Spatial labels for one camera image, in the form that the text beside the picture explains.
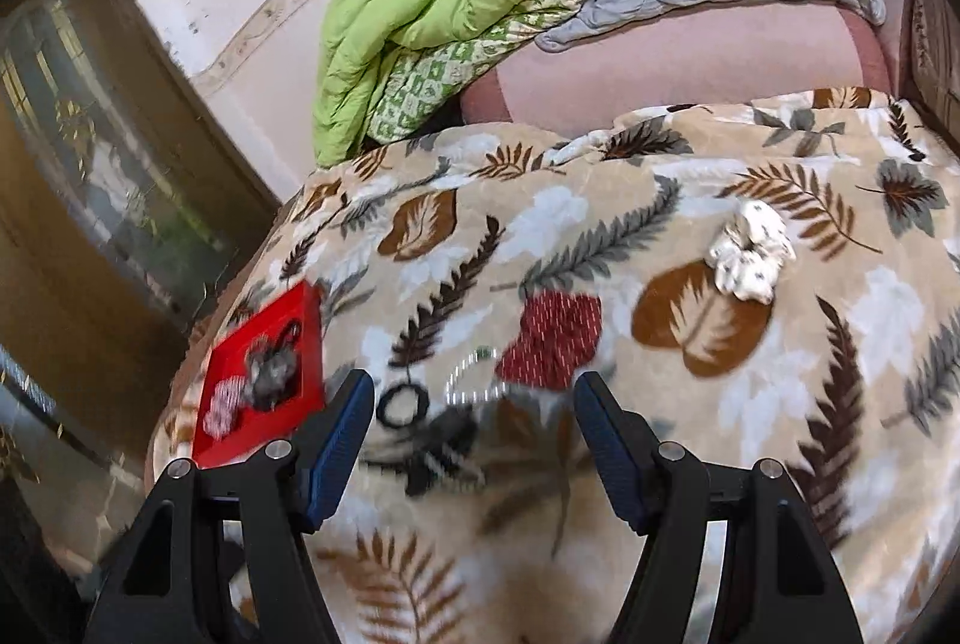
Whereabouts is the striped floral cushion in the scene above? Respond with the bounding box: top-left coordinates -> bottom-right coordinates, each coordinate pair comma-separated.
911,0 -> 960,134

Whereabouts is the pink mattress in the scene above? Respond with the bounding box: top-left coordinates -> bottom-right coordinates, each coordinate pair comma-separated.
460,0 -> 913,137

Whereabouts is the pearl bead necklace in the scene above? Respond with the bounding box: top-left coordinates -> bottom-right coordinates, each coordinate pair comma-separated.
442,346 -> 508,407

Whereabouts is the pink checkered scrunchie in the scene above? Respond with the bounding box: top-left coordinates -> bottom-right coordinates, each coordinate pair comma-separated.
202,376 -> 245,441

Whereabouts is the grey black scrunchie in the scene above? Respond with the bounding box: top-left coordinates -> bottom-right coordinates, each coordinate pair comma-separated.
244,319 -> 301,412

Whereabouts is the white floral scrunchie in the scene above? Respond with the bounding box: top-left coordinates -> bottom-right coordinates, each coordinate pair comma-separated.
704,200 -> 796,304

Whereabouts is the leaf pattern plush blanket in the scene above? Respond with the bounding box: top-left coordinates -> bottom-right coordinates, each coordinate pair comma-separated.
145,85 -> 960,644

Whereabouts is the black hair claw clip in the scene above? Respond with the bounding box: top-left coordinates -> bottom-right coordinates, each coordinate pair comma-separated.
361,407 -> 487,499

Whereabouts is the red patterned scrunchie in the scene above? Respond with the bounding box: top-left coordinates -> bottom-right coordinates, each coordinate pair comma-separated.
494,290 -> 602,392

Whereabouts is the wooden door with stained glass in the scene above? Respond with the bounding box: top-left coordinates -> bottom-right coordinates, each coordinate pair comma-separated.
2,0 -> 277,452

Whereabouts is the black hair tie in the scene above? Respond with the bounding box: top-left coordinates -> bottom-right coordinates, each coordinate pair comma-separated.
376,382 -> 433,432

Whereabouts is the green quilted comforter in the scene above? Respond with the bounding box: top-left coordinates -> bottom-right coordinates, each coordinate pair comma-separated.
313,0 -> 584,167

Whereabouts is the red jewelry tray box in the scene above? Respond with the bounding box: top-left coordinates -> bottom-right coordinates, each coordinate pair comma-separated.
190,281 -> 327,468

